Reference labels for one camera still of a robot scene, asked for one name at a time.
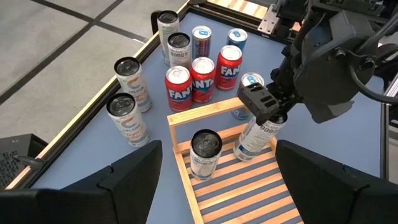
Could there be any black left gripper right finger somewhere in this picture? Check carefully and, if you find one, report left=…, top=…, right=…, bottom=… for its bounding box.
left=275, top=139, right=398, bottom=224

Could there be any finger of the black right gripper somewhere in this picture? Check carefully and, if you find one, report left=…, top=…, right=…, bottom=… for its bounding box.
left=237, top=82, right=289, bottom=126

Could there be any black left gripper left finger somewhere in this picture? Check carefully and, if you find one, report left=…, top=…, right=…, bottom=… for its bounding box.
left=0, top=139, right=164, bottom=224

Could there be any Celsius Tropical Vibe can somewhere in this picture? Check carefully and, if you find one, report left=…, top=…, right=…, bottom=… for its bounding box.
left=106, top=92, right=152, bottom=148
left=113, top=56, right=153, bottom=113

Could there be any bamboo slatted shelf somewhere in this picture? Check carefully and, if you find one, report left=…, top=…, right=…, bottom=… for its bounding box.
left=167, top=96, right=305, bottom=224

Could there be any Red Bull can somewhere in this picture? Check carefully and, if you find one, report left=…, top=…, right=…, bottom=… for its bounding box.
left=191, top=25, right=213, bottom=60
left=226, top=27, right=249, bottom=52
left=230, top=72, right=266, bottom=121

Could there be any red Fanta can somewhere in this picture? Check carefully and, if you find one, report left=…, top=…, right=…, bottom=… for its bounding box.
left=189, top=57, right=216, bottom=103
left=215, top=45, right=243, bottom=91
left=164, top=65, right=193, bottom=113

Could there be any silver aluminium extrusion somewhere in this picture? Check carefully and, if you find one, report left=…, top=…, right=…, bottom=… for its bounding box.
left=384, top=71, right=398, bottom=101

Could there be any silver corner plate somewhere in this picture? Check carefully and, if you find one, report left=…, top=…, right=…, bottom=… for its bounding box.
left=257, top=2, right=280, bottom=35

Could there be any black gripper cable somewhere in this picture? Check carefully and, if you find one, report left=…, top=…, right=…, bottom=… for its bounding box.
left=335, top=18, right=398, bottom=105

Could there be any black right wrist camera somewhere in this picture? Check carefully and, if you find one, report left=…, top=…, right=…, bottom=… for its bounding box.
left=305, top=98, right=356, bottom=124

